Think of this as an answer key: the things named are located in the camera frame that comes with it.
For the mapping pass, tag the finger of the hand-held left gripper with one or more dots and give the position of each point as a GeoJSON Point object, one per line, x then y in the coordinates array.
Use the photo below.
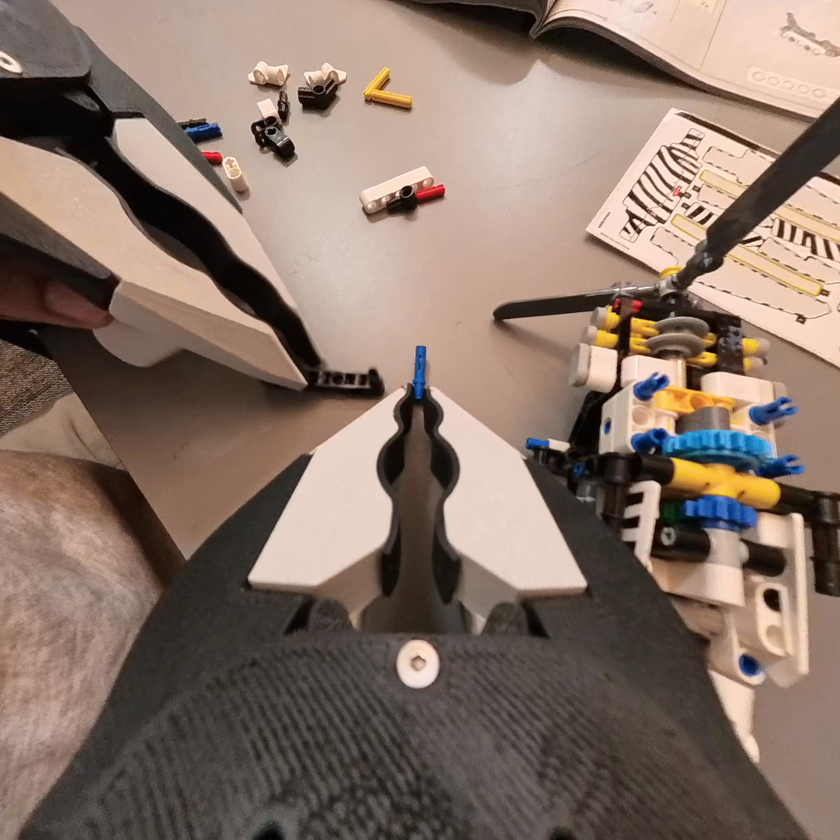
{"type": "Point", "coordinates": [164, 295]}
{"type": "Point", "coordinates": [170, 154]}

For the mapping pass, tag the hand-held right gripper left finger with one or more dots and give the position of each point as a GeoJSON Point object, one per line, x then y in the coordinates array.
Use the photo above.
{"type": "Point", "coordinates": [328, 525]}

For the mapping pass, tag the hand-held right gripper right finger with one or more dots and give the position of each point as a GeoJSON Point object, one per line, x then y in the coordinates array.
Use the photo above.
{"type": "Point", "coordinates": [505, 525]}

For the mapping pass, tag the blue lego pin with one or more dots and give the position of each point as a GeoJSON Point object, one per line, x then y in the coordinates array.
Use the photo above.
{"type": "Point", "coordinates": [420, 374]}
{"type": "Point", "coordinates": [203, 130]}

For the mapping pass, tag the black lego frame beam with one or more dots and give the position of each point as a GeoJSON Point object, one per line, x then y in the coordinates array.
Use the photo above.
{"type": "Point", "coordinates": [348, 382]}

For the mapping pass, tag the person's left forearm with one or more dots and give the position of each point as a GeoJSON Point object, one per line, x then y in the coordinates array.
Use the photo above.
{"type": "Point", "coordinates": [29, 384]}

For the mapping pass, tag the white lego tube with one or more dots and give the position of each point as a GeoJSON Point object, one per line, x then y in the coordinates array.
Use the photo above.
{"type": "Point", "coordinates": [235, 174]}

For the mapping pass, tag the black lego cross connector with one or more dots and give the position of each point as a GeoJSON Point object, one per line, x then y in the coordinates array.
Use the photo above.
{"type": "Point", "coordinates": [272, 134]}

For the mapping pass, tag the small white lego block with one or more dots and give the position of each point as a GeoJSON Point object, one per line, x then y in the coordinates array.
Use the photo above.
{"type": "Point", "coordinates": [268, 109]}

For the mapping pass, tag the white lego connector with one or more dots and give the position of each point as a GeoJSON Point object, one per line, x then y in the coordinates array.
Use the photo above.
{"type": "Point", "coordinates": [326, 72]}
{"type": "Point", "coordinates": [268, 74]}

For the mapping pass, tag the black angled lego connector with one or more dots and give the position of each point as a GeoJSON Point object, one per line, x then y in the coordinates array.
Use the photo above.
{"type": "Point", "coordinates": [315, 95]}

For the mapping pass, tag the white lego beam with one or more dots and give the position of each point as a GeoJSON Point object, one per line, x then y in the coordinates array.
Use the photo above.
{"type": "Point", "coordinates": [384, 193]}

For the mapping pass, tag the lego helicopter model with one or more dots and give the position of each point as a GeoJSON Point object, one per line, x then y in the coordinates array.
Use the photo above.
{"type": "Point", "coordinates": [722, 489]}

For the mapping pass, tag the yellow lego axle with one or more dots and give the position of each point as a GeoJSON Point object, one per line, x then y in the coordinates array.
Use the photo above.
{"type": "Point", "coordinates": [394, 99]}
{"type": "Point", "coordinates": [379, 82]}

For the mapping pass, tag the black lego axle connector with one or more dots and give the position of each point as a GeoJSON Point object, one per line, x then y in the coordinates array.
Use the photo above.
{"type": "Point", "coordinates": [403, 200]}

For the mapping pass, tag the red lego axle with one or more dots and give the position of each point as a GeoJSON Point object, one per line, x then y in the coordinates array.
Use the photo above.
{"type": "Point", "coordinates": [432, 191]}

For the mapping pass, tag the person's left hand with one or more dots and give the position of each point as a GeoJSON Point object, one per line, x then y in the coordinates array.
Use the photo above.
{"type": "Point", "coordinates": [46, 302]}

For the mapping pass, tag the zebra striped sticker sheet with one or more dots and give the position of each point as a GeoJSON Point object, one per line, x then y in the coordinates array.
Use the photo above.
{"type": "Point", "coordinates": [656, 197]}

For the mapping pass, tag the open instruction booklet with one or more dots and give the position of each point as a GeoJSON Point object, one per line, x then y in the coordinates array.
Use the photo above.
{"type": "Point", "coordinates": [656, 33]}

